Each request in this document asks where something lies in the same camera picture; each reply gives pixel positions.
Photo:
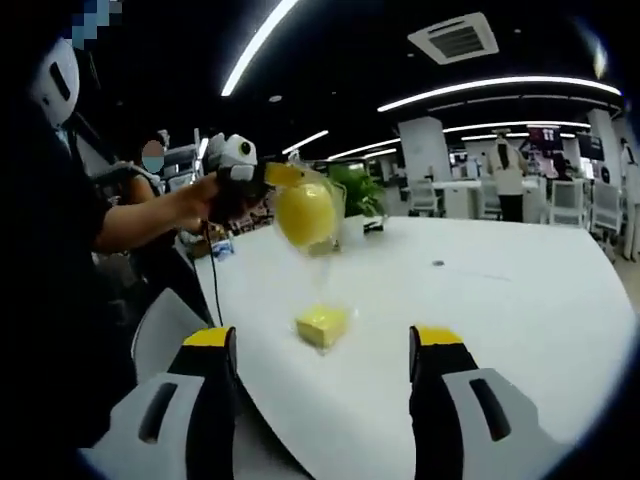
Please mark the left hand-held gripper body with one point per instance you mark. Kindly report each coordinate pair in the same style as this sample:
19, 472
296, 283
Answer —
235, 152

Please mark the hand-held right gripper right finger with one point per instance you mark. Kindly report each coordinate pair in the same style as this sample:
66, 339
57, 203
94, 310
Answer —
432, 400

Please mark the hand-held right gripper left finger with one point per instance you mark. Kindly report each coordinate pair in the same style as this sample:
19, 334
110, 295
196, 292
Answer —
210, 400

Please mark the round yellow silicone block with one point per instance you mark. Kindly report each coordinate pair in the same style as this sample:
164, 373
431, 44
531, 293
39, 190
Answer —
305, 212

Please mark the rectangular yellow silicone block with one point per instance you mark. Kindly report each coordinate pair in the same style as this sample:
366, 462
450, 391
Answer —
322, 325

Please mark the person's left hand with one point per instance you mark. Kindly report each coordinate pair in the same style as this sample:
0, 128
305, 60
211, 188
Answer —
205, 195

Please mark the long ceiling light strip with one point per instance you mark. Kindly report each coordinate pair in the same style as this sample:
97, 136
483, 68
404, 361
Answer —
305, 142
365, 149
500, 86
255, 50

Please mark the green potted plant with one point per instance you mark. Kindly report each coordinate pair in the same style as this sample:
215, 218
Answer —
360, 192

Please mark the grey mesh office chair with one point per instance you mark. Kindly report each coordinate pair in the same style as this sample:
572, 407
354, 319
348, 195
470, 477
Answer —
165, 325

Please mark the white square pillar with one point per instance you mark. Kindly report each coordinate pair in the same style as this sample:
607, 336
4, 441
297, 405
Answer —
422, 165

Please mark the white worn device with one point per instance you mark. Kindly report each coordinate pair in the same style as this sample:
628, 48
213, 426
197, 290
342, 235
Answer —
57, 85

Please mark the person's dark shirt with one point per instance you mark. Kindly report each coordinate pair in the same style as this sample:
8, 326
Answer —
50, 275

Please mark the ceiling air vent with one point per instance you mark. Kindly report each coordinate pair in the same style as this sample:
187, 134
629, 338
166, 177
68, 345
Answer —
454, 39

